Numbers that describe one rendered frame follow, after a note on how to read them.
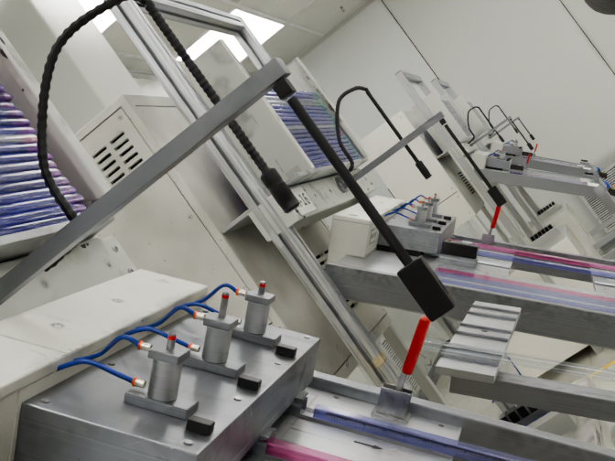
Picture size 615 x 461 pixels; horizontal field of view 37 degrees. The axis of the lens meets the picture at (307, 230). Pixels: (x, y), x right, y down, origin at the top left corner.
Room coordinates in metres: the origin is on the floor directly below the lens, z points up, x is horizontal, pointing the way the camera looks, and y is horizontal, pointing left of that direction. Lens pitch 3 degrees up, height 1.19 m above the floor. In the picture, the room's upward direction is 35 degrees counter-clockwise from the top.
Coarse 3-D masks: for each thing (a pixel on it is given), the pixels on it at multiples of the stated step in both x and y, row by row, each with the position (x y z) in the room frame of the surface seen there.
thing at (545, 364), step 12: (432, 348) 1.17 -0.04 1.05; (444, 348) 1.17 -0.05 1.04; (456, 348) 1.16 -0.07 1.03; (468, 348) 1.16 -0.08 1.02; (480, 348) 1.16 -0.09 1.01; (492, 360) 1.15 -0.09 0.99; (504, 360) 1.15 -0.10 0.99; (516, 360) 1.14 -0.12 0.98; (528, 360) 1.14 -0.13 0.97; (540, 360) 1.14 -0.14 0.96; (552, 360) 1.14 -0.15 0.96; (564, 372) 1.13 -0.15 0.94; (576, 372) 1.13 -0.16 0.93; (588, 372) 1.12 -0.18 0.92; (600, 372) 1.12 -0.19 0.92; (612, 372) 1.12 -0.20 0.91
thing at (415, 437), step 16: (320, 416) 0.89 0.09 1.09; (336, 416) 0.89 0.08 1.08; (352, 416) 0.89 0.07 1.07; (368, 432) 0.88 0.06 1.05; (384, 432) 0.88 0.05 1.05; (400, 432) 0.88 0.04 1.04; (416, 432) 0.88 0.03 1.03; (432, 448) 0.87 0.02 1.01; (448, 448) 0.87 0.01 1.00; (464, 448) 0.86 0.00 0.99; (480, 448) 0.87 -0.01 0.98
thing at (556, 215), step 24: (456, 96) 7.24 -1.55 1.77; (480, 120) 6.91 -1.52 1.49; (480, 144) 6.53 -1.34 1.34; (504, 144) 6.89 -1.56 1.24; (552, 168) 6.49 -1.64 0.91; (576, 168) 6.45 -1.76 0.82; (528, 216) 6.54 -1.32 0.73; (552, 216) 6.73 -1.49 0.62; (576, 216) 7.06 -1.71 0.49; (528, 240) 6.60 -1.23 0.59; (600, 240) 6.46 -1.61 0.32
